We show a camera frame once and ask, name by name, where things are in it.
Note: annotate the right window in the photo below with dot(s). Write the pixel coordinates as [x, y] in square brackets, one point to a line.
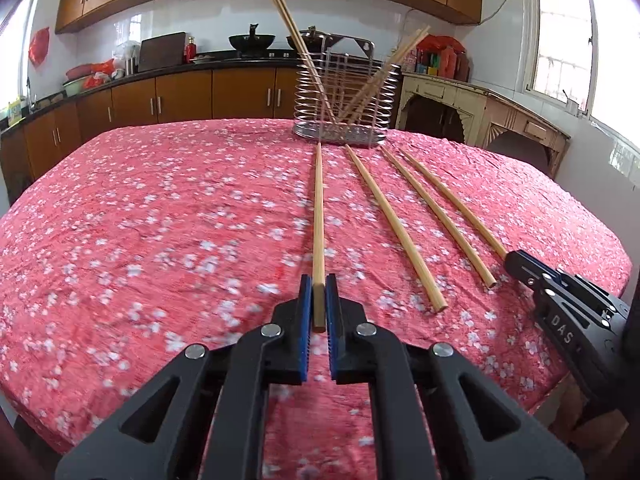
[586, 57]

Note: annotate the dark wok with steel lid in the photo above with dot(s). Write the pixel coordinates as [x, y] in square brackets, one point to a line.
[316, 41]

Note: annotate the black wok with lid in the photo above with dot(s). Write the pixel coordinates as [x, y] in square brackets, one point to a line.
[251, 43]

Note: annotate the red bottle on counter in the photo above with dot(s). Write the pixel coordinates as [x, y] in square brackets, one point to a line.
[190, 50]

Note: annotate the yellow detergent bottle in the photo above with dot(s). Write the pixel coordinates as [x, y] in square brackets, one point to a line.
[14, 112]

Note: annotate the left window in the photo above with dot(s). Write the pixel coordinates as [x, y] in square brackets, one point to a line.
[14, 56]

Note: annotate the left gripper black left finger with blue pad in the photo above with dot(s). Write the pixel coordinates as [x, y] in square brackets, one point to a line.
[203, 415]

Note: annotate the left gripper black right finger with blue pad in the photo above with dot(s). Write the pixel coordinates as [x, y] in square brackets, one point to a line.
[435, 415]

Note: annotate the red basin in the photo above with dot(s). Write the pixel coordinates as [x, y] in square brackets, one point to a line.
[79, 71]

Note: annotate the pink floral tablecloth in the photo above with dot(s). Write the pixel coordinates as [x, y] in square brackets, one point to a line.
[148, 239]

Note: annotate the steel wire utensil holder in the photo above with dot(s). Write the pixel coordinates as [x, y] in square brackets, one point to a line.
[362, 99]

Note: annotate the green white basin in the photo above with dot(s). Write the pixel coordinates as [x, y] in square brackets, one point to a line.
[76, 86]

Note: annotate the red plastic bag on wall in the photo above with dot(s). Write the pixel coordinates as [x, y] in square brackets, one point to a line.
[39, 46]

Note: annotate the red bag over bottles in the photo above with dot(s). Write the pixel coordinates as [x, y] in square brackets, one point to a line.
[435, 44]

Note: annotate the red sauce bottle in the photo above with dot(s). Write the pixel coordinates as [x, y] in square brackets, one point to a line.
[447, 63]

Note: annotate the cream wooden side table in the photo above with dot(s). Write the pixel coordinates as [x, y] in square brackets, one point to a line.
[484, 114]

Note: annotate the lower wooden kitchen cabinets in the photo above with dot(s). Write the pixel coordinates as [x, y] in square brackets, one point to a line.
[39, 142]

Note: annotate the dark wooden cutting board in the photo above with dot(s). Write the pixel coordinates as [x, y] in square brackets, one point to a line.
[161, 52]

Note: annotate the window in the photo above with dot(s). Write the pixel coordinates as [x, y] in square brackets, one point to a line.
[14, 56]
[586, 57]

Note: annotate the gas stove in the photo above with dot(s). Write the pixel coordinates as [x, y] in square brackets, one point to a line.
[285, 55]

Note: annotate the plate with food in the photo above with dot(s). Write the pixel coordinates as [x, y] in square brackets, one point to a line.
[203, 59]

